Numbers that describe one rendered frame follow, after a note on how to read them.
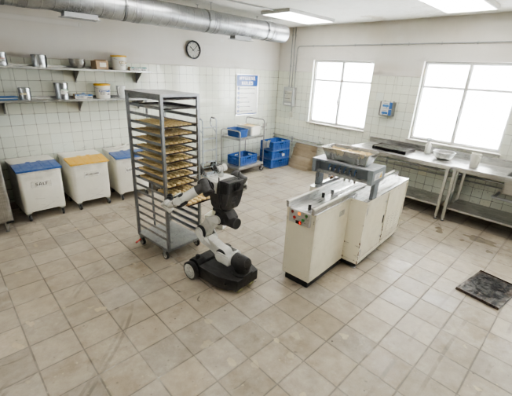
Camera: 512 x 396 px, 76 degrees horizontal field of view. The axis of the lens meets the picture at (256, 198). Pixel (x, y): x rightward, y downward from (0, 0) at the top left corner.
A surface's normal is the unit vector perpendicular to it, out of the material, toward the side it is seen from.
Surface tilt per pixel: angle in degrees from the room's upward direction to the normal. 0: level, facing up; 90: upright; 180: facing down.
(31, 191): 90
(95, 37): 90
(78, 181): 92
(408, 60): 90
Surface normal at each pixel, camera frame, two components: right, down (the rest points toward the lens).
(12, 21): 0.69, 0.29
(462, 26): -0.72, 0.22
